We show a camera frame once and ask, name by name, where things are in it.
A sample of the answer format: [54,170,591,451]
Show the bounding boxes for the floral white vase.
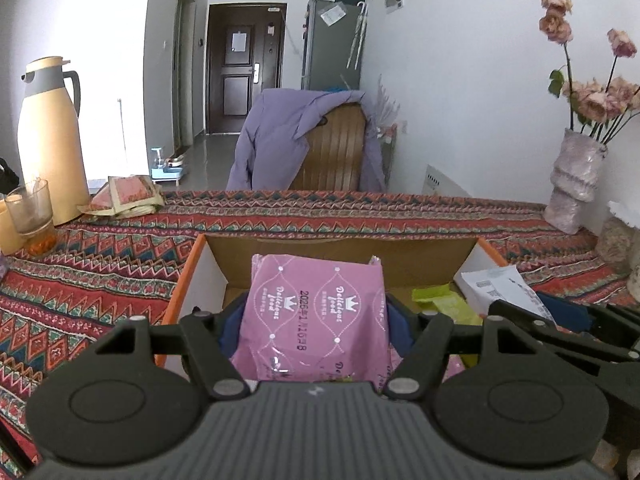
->
[627,262,640,302]

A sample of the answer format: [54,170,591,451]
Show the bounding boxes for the wooden chair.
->
[290,103,367,191]

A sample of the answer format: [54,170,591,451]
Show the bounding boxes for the folded red cloth coasters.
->
[78,176,165,219]

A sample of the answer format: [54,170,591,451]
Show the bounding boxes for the red cardboard pumpkin box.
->
[162,235,506,386]

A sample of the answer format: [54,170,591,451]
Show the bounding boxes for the purple jacket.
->
[226,88,386,193]

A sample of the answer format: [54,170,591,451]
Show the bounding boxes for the green snack pouch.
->
[411,284,483,326]

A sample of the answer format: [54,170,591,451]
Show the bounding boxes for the dried pink roses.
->
[538,0,639,145]

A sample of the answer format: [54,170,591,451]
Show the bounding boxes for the yellow round cup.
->
[0,200,24,256]

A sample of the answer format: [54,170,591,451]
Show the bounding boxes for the patterned red tablecloth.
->
[1,191,610,479]

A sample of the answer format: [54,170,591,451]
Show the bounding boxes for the grey refrigerator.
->
[300,0,367,91]

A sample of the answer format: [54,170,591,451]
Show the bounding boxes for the dark brown door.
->
[205,2,286,134]

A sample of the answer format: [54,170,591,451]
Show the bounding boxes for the white snack packet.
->
[454,266,554,322]

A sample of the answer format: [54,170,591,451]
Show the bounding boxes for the glass cup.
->
[6,178,58,258]

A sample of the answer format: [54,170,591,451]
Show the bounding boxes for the pink textured vase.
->
[544,129,608,234]

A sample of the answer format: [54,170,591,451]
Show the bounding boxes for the clear jar with lid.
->
[596,200,639,275]

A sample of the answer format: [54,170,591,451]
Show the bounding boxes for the beige thermos jug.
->
[16,56,90,226]

